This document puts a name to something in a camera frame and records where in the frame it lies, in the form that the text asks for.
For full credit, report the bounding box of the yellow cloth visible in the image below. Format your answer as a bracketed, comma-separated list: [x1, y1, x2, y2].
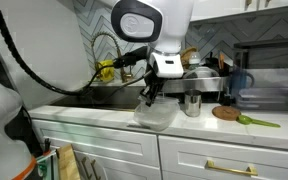
[94, 59, 115, 82]

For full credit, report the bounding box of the small black dispenser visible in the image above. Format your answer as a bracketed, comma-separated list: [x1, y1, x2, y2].
[223, 87, 237, 107]

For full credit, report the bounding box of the gold spring kitchen faucet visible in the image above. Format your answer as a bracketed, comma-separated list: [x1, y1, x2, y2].
[90, 31, 134, 84]

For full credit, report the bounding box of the clear glass bowl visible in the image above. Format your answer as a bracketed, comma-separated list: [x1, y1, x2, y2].
[183, 65, 221, 80]

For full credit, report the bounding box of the smaller clear lunch box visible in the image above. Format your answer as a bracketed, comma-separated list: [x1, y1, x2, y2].
[137, 94, 180, 116]

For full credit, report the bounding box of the blue plastic pitcher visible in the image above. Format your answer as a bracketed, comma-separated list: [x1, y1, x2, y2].
[230, 66, 256, 98]

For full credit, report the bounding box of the steel dish rack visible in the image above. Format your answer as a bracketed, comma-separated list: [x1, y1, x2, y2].
[162, 75, 232, 104]

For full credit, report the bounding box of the green metal stand frame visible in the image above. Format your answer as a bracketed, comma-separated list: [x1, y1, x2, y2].
[35, 149, 60, 180]

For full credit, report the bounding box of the dark steel sink basin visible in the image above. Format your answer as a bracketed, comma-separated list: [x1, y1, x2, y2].
[50, 84, 154, 113]

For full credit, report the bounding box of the wooden cutting board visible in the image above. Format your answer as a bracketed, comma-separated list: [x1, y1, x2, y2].
[56, 143, 82, 180]

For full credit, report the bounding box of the wooden spatula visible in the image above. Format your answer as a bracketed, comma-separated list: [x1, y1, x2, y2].
[218, 51, 226, 70]

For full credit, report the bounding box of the clear plastic storage bin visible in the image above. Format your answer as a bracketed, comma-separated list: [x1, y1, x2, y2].
[236, 87, 288, 112]

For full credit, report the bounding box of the white cabinet door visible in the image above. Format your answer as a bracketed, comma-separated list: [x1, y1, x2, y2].
[72, 149, 163, 180]

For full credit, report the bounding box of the gold drawer handle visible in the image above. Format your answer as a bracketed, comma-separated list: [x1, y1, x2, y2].
[206, 159, 259, 177]

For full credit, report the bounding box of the round cork coaster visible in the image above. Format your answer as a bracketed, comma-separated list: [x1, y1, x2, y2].
[211, 105, 242, 122]

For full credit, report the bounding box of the dark cabinet door handle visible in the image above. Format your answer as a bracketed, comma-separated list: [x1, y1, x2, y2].
[90, 159, 103, 180]
[80, 156, 92, 180]

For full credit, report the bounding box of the stainless steel cup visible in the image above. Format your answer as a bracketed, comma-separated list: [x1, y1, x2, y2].
[184, 89, 203, 118]

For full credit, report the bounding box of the black utensil holder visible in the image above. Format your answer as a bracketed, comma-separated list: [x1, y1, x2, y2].
[217, 62, 234, 78]

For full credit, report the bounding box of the round bamboo lid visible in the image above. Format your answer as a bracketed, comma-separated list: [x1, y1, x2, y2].
[180, 46, 199, 69]

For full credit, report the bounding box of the white drawer front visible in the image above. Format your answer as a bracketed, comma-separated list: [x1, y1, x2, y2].
[157, 134, 288, 180]
[28, 118, 161, 168]

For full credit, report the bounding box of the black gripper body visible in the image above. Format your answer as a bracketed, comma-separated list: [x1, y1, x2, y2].
[146, 74, 168, 92]

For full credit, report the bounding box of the green plastic spoon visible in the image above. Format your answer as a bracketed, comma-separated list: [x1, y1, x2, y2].
[236, 114, 282, 129]

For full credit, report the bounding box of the white wall cabinet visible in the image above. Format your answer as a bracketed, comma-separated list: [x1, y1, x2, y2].
[190, 0, 288, 24]

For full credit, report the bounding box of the black clamp knob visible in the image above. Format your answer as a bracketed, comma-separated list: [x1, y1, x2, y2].
[43, 138, 52, 155]

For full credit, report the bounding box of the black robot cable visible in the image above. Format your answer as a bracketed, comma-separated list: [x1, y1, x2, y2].
[0, 0, 152, 98]

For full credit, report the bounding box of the bigger clear lunch box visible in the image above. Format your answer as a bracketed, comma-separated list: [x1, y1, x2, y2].
[132, 95, 181, 132]

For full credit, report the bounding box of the black cooking pot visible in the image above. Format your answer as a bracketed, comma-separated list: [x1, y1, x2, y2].
[202, 56, 220, 73]

